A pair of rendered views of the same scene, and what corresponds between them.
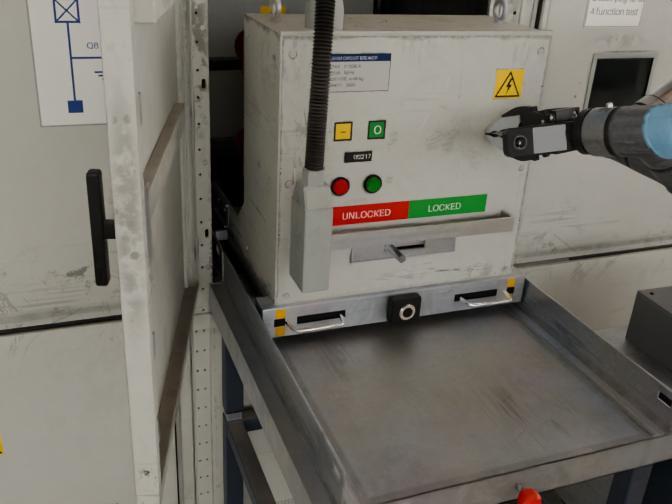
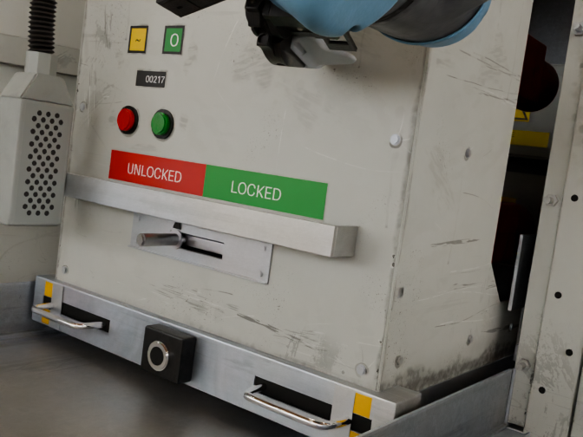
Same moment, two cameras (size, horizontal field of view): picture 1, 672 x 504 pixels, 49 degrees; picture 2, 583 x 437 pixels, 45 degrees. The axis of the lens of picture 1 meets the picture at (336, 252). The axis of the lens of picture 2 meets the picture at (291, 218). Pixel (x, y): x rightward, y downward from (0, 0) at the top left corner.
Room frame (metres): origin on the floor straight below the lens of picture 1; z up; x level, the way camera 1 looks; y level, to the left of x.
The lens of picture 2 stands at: (0.91, -0.83, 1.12)
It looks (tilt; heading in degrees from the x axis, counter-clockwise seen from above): 5 degrees down; 59
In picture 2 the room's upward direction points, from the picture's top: 8 degrees clockwise
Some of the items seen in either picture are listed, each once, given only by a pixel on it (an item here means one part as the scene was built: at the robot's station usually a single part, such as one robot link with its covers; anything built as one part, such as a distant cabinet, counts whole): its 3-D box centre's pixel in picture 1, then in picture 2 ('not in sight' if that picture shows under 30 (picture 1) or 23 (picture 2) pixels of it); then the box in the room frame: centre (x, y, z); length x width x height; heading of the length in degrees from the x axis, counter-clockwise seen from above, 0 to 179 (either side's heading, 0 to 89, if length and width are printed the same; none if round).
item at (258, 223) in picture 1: (357, 133); (341, 142); (1.46, -0.03, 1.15); 0.51 x 0.50 x 0.48; 22
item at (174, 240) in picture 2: (395, 247); (162, 231); (1.19, -0.11, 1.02); 0.06 x 0.02 x 0.04; 22
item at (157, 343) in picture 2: (404, 308); (166, 353); (1.20, -0.13, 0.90); 0.06 x 0.03 x 0.05; 112
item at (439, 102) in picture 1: (412, 176); (209, 121); (1.22, -0.13, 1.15); 0.48 x 0.01 x 0.48; 112
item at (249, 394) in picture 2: (485, 297); (295, 405); (1.27, -0.30, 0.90); 0.11 x 0.05 x 0.01; 112
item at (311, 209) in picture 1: (310, 233); (34, 149); (1.08, 0.04, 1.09); 0.08 x 0.05 x 0.17; 22
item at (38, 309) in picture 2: (316, 321); (68, 315); (1.14, 0.03, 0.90); 0.11 x 0.05 x 0.01; 112
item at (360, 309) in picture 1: (395, 299); (191, 349); (1.24, -0.12, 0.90); 0.54 x 0.05 x 0.06; 112
